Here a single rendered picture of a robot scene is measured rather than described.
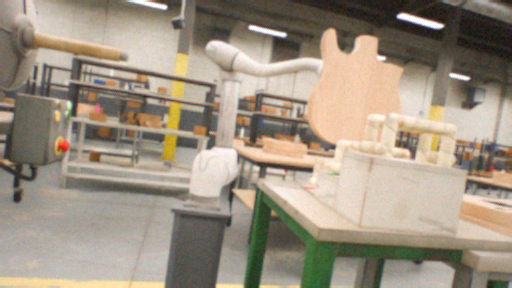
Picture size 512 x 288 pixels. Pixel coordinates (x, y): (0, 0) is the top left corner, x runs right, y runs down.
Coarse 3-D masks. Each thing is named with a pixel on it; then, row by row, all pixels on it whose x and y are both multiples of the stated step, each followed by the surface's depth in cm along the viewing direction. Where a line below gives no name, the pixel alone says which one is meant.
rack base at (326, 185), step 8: (320, 176) 100; (328, 176) 94; (336, 176) 91; (320, 184) 99; (328, 184) 93; (336, 184) 88; (320, 192) 98; (328, 192) 92; (320, 200) 97; (328, 200) 92
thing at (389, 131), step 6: (390, 120) 74; (384, 126) 75; (390, 126) 74; (396, 126) 74; (384, 132) 75; (390, 132) 74; (396, 132) 75; (384, 138) 75; (390, 138) 74; (390, 144) 74; (390, 150) 74; (378, 156) 76; (384, 156) 74; (390, 156) 74
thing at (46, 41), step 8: (40, 40) 70; (48, 40) 70; (56, 40) 71; (64, 40) 71; (72, 40) 72; (48, 48) 71; (56, 48) 71; (64, 48) 71; (72, 48) 72; (80, 48) 72; (88, 48) 72; (96, 48) 73; (104, 48) 73; (112, 48) 74; (88, 56) 74; (96, 56) 73; (104, 56) 73; (112, 56) 74
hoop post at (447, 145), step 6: (456, 132) 77; (444, 138) 78; (450, 138) 77; (444, 144) 78; (450, 144) 77; (444, 150) 78; (450, 150) 77; (438, 156) 79; (444, 156) 78; (450, 156) 77; (438, 162) 79; (444, 162) 77; (450, 162) 77
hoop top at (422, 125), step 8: (400, 120) 74; (408, 120) 74; (416, 120) 75; (424, 120) 76; (408, 128) 75; (416, 128) 75; (424, 128) 76; (432, 128) 76; (440, 128) 76; (448, 128) 77; (456, 128) 77
